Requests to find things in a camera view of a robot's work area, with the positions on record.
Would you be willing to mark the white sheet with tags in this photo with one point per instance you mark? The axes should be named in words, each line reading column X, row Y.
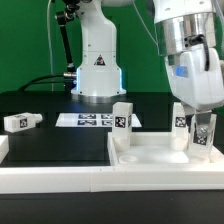
column 84, row 120

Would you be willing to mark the white square tabletop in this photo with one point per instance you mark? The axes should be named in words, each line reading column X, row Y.
column 153, row 148

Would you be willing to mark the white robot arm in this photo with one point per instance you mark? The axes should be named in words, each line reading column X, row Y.
column 185, row 34

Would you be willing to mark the white obstacle fence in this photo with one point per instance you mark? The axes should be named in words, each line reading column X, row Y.
column 111, row 178

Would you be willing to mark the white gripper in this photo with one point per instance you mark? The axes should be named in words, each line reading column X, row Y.
column 197, row 88

